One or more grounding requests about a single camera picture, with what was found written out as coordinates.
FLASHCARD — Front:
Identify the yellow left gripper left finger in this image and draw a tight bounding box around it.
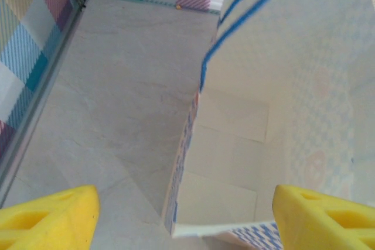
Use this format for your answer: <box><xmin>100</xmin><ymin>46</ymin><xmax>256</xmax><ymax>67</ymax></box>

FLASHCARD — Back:
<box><xmin>0</xmin><ymin>184</ymin><xmax>101</xmax><ymax>250</ymax></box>

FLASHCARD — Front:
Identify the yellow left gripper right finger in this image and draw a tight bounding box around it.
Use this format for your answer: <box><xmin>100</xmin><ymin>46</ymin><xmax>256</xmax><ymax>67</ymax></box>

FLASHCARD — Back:
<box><xmin>272</xmin><ymin>184</ymin><xmax>375</xmax><ymax>250</ymax></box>

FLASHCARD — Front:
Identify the blue checkered paper bag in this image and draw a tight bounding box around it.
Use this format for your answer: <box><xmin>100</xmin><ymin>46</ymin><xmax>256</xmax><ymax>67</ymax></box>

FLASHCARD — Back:
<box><xmin>162</xmin><ymin>0</ymin><xmax>375</xmax><ymax>250</ymax></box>

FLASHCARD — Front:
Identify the aluminium table edge rail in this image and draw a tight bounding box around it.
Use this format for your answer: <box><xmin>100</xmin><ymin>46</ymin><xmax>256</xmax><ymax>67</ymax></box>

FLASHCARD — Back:
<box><xmin>0</xmin><ymin>0</ymin><xmax>86</xmax><ymax>208</ymax></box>

